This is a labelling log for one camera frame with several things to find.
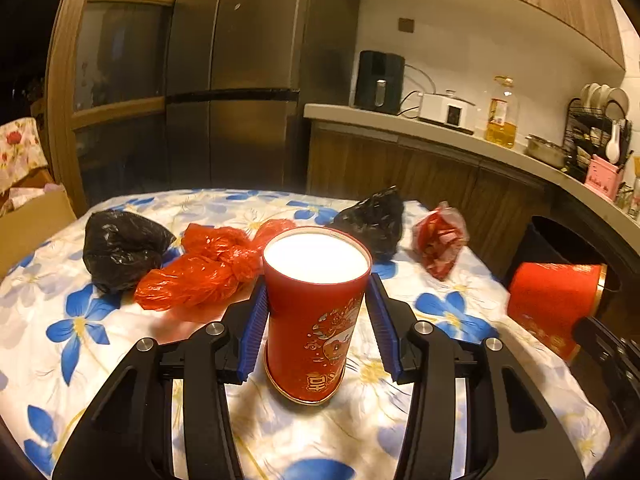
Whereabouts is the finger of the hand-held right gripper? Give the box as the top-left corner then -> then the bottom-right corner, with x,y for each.
572,316 -> 626,361

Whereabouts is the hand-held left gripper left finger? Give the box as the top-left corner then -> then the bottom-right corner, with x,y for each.
52,280 -> 268,480

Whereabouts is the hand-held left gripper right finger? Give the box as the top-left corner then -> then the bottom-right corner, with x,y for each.
365,272 -> 586,480

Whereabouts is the red cylindrical can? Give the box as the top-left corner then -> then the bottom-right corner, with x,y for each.
507,261 -> 608,362
262,226 -> 373,405

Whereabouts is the red plastic bag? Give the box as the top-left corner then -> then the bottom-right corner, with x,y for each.
134,219 -> 297,312

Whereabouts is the clear bag of red wrappers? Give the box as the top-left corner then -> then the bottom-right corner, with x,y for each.
412,201 -> 471,281

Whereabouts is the black plastic bag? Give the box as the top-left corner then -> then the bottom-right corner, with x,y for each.
332,186 -> 406,261
82,210 -> 176,295

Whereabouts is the pink utensil holder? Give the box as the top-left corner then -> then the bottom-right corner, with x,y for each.
585,155 -> 623,202

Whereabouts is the wooden lower cabinet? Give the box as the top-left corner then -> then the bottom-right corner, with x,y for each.
306,120 -> 640,311

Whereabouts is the white rice spoon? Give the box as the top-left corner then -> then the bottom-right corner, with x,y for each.
606,120 -> 621,163

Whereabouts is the stainless steel bowl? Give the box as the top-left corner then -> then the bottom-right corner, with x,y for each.
525,134 -> 571,168

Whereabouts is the floral blue white tablecloth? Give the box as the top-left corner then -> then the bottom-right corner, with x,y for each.
0,188 -> 613,480

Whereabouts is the large cooking oil bottle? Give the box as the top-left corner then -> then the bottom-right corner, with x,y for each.
484,76 -> 521,150

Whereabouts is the white electric cooker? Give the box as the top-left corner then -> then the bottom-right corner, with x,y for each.
417,90 -> 476,133

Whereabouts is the row of white plates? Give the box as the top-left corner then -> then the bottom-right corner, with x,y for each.
580,82 -> 631,121

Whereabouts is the cardboard box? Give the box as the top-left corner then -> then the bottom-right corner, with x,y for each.
0,187 -> 78,281

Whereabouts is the dark green air fryer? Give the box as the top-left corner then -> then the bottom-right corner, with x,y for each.
354,50 -> 406,115

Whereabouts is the wooden framed glass door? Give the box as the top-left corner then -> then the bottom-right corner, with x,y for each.
45,0 -> 186,216

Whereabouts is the grey steel refrigerator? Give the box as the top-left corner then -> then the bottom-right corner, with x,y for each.
165,0 -> 361,193

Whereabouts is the rose print cloth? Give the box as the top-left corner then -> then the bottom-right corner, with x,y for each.
0,117 -> 50,193

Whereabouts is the black wire dish rack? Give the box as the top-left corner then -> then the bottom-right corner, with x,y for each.
564,97 -> 633,183

